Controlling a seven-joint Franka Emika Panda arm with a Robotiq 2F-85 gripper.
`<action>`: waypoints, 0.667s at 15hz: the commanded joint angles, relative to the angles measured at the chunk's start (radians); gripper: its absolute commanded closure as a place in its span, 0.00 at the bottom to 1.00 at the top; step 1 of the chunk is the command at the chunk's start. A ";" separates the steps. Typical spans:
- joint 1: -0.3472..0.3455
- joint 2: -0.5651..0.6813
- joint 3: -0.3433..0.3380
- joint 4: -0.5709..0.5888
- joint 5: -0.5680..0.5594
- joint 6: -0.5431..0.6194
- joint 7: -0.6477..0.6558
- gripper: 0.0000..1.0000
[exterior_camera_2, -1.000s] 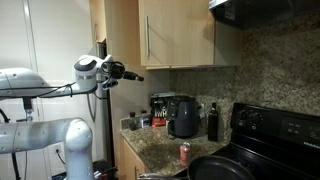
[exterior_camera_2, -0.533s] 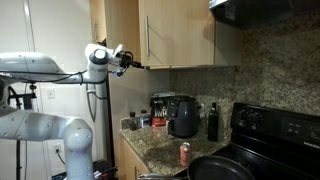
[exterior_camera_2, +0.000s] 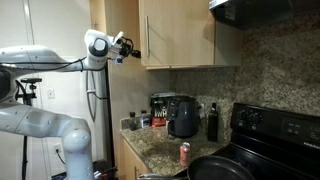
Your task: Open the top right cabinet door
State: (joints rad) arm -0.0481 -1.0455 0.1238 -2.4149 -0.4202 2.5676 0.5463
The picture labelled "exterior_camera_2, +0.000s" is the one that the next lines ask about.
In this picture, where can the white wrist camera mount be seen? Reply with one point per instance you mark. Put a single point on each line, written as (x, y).
(118, 38)

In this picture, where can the dark glass bottle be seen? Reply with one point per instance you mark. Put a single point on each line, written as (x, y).
(213, 123)

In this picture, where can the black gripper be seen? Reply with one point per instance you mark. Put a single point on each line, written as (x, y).
(125, 48)

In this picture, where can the black camera stand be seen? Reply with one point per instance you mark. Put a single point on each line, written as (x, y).
(25, 156)

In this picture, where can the small clear spice jar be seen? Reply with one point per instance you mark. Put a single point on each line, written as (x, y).
(144, 120)

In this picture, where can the white wall outlet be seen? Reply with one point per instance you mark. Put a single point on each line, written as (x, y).
(50, 93)
(57, 148)

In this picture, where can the light wood cabinet door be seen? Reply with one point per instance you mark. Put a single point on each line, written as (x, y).
(180, 33)

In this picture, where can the black capped spice grinder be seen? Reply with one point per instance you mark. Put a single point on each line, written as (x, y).
(132, 122)

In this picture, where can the pink soda can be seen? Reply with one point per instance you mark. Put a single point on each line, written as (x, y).
(185, 155)

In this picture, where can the stainless steel refrigerator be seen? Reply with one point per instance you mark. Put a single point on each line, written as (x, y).
(100, 110)

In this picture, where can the black range hood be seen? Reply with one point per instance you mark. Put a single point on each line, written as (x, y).
(260, 13)

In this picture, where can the black electric stove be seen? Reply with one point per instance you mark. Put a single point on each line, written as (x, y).
(283, 133)

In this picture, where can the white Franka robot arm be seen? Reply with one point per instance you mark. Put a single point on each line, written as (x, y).
(33, 123)

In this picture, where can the black frying pan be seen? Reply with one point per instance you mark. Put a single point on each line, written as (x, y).
(216, 170)

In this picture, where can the black red protein bag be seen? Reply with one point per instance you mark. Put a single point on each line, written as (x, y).
(158, 113)

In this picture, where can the light wood base cabinet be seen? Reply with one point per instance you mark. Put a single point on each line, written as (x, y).
(130, 163)

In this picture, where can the black air fryer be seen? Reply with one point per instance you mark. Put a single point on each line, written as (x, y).
(183, 116)

